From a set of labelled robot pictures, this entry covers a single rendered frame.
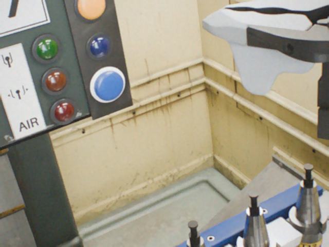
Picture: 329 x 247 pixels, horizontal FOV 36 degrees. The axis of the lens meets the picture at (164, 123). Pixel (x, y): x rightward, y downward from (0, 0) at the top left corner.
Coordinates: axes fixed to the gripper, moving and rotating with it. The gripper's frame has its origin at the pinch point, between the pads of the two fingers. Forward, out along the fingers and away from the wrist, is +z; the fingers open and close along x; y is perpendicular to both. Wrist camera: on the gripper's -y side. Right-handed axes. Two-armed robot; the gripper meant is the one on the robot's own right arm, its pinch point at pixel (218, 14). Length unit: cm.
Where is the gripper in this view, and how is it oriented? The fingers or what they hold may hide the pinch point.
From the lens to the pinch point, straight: 39.6
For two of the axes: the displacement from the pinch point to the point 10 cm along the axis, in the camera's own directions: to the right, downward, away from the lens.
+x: 5.1, -5.0, 7.0
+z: -8.5, -1.7, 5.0
